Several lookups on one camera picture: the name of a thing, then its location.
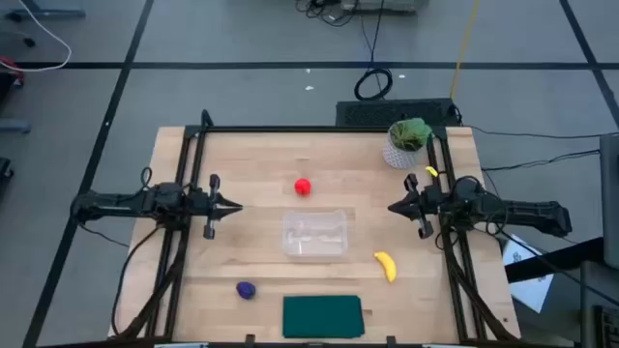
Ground black computer case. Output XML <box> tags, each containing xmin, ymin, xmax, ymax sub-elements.
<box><xmin>335</xmin><ymin>98</ymin><xmax>458</xmax><ymax>129</ymax></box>

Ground grey cabinet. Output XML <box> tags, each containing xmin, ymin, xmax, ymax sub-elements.
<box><xmin>599</xmin><ymin>132</ymin><xmax>619</xmax><ymax>270</ymax></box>

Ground grey furniture foot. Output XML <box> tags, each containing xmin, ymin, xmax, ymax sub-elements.
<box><xmin>0</xmin><ymin>118</ymin><xmax>33</xmax><ymax>135</ymax></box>

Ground black metal table frame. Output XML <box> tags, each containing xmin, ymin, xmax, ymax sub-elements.
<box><xmin>108</xmin><ymin>109</ymin><xmax>521</xmax><ymax>348</ymax></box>

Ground dark green cloth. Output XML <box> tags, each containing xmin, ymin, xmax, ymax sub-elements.
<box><xmin>281</xmin><ymin>295</ymin><xmax>366</xmax><ymax>339</ymax></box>

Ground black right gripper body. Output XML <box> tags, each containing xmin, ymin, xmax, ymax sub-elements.
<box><xmin>403</xmin><ymin>173</ymin><xmax>444</xmax><ymax>241</ymax></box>

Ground grey device box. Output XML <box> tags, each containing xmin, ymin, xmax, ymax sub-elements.
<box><xmin>340</xmin><ymin>0</ymin><xmax>429</xmax><ymax>14</ymax></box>

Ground clear plastic tupperware container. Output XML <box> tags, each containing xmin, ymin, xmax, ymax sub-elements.
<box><xmin>281</xmin><ymin>208</ymin><xmax>349</xmax><ymax>258</ymax></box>

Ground yellow toy banana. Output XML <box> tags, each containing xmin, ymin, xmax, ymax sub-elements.
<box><xmin>372</xmin><ymin>250</ymin><xmax>398</xmax><ymax>284</ymax></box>

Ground black beam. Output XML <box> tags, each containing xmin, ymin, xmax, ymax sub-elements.
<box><xmin>505</xmin><ymin>236</ymin><xmax>605</xmax><ymax>284</ymax></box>

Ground red object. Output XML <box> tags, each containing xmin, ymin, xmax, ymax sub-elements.
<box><xmin>0</xmin><ymin>55</ymin><xmax>25</xmax><ymax>88</ymax></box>

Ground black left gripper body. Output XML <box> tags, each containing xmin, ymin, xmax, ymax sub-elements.
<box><xmin>186</xmin><ymin>173</ymin><xmax>224</xmax><ymax>241</ymax></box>

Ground potted plant in patterned pot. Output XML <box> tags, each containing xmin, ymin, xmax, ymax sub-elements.
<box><xmin>382</xmin><ymin>117</ymin><xmax>434</xmax><ymax>170</ymax></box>

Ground yellow cable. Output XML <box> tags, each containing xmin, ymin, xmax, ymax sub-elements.
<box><xmin>449</xmin><ymin>0</ymin><xmax>483</xmax><ymax>101</ymax></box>

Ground black coiled cable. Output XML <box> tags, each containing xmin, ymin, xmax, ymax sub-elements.
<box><xmin>353</xmin><ymin>0</ymin><xmax>394</xmax><ymax>102</ymax></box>

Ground white cable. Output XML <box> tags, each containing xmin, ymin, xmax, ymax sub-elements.
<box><xmin>0</xmin><ymin>0</ymin><xmax>73</xmax><ymax>73</ymax></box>

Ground white paper sheet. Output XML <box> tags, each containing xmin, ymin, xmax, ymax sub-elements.
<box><xmin>502</xmin><ymin>234</ymin><xmax>555</xmax><ymax>314</ymax></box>

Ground purple toy grapes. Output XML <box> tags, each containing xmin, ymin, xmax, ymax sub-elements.
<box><xmin>235</xmin><ymin>280</ymin><xmax>257</xmax><ymax>301</ymax></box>

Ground tangled black cables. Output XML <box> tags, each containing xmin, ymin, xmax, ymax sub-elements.
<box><xmin>294</xmin><ymin>0</ymin><xmax>362</xmax><ymax>28</ymax></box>

